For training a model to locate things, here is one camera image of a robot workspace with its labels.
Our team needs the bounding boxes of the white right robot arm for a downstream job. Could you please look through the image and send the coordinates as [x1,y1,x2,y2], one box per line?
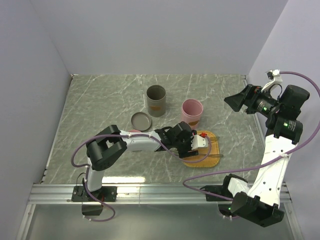
[220,84,310,228]

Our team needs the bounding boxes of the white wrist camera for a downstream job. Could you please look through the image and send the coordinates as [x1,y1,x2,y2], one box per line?
[261,69,283,92]
[190,134,209,150]

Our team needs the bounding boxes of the pink round lid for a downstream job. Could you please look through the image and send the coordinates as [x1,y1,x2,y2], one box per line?
[129,129,141,133]

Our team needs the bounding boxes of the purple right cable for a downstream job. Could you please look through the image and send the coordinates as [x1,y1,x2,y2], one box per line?
[182,70,320,220]

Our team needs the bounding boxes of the purple cable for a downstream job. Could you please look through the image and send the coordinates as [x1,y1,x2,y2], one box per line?
[71,133,213,223]
[182,70,320,220]

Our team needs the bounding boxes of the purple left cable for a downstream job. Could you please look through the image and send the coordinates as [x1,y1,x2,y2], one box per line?
[71,133,213,223]

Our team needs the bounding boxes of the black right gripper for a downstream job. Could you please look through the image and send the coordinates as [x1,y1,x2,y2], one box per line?
[224,83,282,117]

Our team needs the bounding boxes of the grey cylindrical canister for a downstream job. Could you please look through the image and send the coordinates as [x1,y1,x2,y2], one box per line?
[146,85,166,118]

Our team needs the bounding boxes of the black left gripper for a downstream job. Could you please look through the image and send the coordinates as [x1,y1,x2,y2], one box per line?
[173,130,199,158]

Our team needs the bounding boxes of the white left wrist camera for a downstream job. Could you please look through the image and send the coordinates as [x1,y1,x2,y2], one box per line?
[190,134,209,150]

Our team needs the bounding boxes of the woven bamboo tray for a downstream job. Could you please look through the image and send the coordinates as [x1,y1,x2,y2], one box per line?
[183,130,221,168]

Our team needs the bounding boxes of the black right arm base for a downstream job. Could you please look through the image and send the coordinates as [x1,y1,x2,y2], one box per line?
[200,185,239,220]

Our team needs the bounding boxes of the metal serving tongs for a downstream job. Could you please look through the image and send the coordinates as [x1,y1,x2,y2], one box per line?
[196,136,224,158]

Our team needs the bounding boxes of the pink cylindrical canister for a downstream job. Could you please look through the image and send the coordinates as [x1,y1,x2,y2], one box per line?
[181,98,204,130]

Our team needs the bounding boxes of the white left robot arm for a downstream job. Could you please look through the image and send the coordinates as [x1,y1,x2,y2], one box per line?
[83,121,197,201]

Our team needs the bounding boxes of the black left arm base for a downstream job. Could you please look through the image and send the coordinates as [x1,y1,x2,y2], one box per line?
[71,185,117,216]

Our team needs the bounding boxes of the aluminium front rail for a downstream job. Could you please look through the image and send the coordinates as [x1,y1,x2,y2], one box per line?
[17,183,295,240]

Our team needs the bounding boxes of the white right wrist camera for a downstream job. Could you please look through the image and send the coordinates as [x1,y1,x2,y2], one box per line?
[261,69,283,92]

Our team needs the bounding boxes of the grey round lid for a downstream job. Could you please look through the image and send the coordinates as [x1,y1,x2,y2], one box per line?
[130,112,152,132]

